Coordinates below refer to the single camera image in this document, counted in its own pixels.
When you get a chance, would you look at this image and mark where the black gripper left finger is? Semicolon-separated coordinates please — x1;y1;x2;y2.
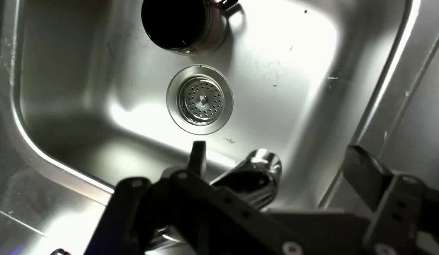
169;140;306;255

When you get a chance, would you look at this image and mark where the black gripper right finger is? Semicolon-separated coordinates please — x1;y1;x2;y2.
343;144;439;255

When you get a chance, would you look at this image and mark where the chrome faucet spout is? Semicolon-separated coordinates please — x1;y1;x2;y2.
207;147;283;211

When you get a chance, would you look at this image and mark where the round metal drain strainer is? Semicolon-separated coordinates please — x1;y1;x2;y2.
166;64;235;137

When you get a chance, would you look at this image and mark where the stainless steel sink basin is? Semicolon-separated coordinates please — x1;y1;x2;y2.
0;0;424;210

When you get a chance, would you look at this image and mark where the dark metal cup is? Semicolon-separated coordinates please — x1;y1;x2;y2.
140;0;245;54

